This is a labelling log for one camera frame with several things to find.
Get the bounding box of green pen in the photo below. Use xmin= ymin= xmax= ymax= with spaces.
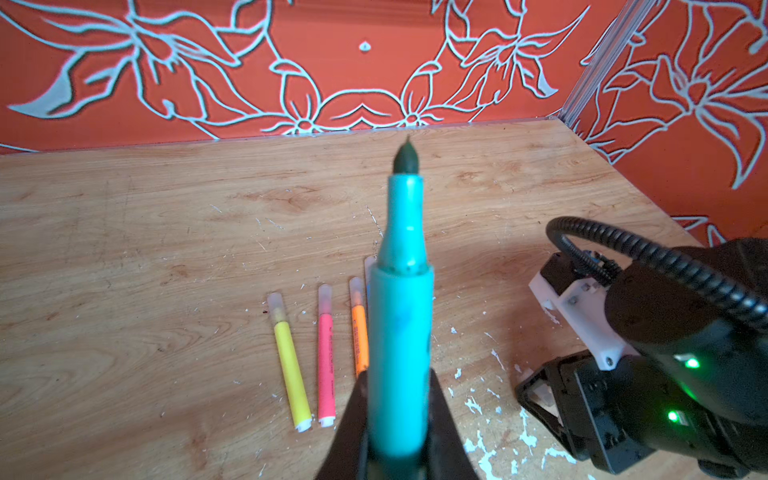
xmin=367 ymin=141 xmax=435 ymax=479

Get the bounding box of yellow pen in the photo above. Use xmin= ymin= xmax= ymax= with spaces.
xmin=267 ymin=292 xmax=313 ymax=433

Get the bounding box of pink pen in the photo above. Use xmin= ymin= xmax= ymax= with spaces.
xmin=317 ymin=284 xmax=336 ymax=428

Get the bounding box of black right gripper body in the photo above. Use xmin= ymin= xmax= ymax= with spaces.
xmin=515 ymin=350 xmax=654 ymax=474

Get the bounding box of aluminium frame post right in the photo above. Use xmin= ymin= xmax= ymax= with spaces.
xmin=558 ymin=0 xmax=656 ymax=127

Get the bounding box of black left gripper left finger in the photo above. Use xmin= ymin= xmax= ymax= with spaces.
xmin=315 ymin=371 xmax=369 ymax=480

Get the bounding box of orange pen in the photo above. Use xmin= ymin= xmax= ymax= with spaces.
xmin=349 ymin=277 xmax=370 ymax=377

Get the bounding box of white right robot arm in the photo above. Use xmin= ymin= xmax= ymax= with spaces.
xmin=515 ymin=216 xmax=767 ymax=479

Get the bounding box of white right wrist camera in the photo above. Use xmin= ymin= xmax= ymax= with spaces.
xmin=529 ymin=252 xmax=639 ymax=371

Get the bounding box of blue pen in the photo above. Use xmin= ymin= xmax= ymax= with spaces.
xmin=364 ymin=256 xmax=376 ymax=300

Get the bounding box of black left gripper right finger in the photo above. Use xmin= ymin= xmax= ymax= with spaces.
xmin=425 ymin=369 xmax=479 ymax=480

